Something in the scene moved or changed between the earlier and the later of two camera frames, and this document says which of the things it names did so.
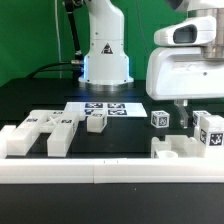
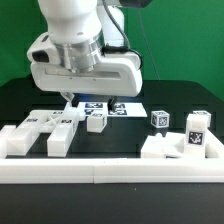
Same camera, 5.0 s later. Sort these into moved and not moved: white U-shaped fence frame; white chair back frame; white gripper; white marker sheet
Moved: white gripper
Not moved: white chair back frame; white marker sheet; white U-shaped fence frame
